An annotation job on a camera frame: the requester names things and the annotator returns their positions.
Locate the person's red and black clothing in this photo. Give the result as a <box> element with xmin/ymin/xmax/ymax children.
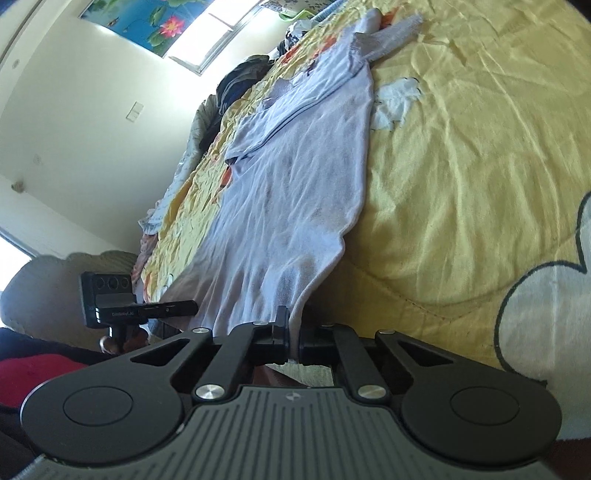
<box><xmin>0</xmin><ymin>328</ymin><xmax>100</xmax><ymax>462</ymax></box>

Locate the yellow floral quilt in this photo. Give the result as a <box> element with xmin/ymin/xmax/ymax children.
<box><xmin>134</xmin><ymin>0</ymin><xmax>591</xmax><ymax>444</ymax></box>

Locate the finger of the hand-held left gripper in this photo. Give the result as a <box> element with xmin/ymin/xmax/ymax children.
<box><xmin>159</xmin><ymin>300</ymin><xmax>200</xmax><ymax>320</ymax></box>

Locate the window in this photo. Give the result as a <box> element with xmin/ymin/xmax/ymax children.
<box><xmin>167</xmin><ymin>4</ymin><xmax>274</xmax><ymax>77</ymax></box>

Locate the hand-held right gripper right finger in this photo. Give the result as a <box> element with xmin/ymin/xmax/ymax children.
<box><xmin>299</xmin><ymin>324</ymin><xmax>456</xmax><ymax>403</ymax></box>

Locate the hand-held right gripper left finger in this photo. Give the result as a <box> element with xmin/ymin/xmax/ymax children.
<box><xmin>130</xmin><ymin>307</ymin><xmax>291</xmax><ymax>403</ymax></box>

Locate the pile of dark folded clothes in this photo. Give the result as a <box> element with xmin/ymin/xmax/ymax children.
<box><xmin>213</xmin><ymin>54</ymin><xmax>279</xmax><ymax>118</ymax></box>

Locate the lotus flower wall poster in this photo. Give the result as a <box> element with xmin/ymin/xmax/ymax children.
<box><xmin>78</xmin><ymin>0</ymin><xmax>223</xmax><ymax>59</ymax></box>

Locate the pale blue long-sleeved shirt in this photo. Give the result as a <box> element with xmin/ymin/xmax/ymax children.
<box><xmin>159</xmin><ymin>7</ymin><xmax>424</xmax><ymax>343</ymax></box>

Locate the person's left hand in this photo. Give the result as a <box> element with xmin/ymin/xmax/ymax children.
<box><xmin>99</xmin><ymin>323</ymin><xmax>151</xmax><ymax>356</ymax></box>

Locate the beige upholstered headboard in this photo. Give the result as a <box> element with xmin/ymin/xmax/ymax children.
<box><xmin>0</xmin><ymin>250</ymin><xmax>141</xmax><ymax>357</ymax></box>

